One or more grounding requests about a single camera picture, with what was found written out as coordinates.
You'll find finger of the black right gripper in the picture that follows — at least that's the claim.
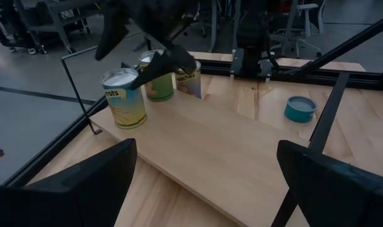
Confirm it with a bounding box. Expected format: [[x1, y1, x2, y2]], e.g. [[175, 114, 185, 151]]
[[94, 6, 130, 62], [130, 43, 197, 91]]

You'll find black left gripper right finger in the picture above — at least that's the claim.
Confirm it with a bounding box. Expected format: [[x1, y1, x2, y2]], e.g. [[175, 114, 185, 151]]
[[277, 140, 383, 227]]

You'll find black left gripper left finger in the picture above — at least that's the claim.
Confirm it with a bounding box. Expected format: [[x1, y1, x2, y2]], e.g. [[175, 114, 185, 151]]
[[0, 137, 138, 227]]

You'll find green Orange label can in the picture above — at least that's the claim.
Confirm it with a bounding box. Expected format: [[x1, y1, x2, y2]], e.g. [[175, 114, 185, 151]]
[[137, 49, 175, 103]]

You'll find carrots label can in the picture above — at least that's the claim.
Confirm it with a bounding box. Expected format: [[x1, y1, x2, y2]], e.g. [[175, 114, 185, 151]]
[[100, 67, 148, 130]]

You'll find short teal can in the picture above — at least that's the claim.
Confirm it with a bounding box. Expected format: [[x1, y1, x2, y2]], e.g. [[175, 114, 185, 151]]
[[283, 95, 318, 124]]

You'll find grey metal workbench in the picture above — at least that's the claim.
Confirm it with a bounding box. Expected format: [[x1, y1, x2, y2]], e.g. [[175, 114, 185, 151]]
[[13, 0, 94, 54]]

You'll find black rolling chair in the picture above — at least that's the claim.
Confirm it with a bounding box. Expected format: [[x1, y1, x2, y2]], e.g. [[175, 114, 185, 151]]
[[0, 6, 47, 56]]

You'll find white office chair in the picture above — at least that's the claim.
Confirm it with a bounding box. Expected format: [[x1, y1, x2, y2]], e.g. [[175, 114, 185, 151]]
[[270, 0, 327, 58]]

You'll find wooden shelf with black frame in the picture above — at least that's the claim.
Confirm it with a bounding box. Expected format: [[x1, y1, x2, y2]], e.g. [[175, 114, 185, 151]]
[[60, 44, 383, 227]]

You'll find black aluminium table frame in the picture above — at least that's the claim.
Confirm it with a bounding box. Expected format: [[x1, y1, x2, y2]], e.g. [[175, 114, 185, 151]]
[[2, 12, 383, 187]]

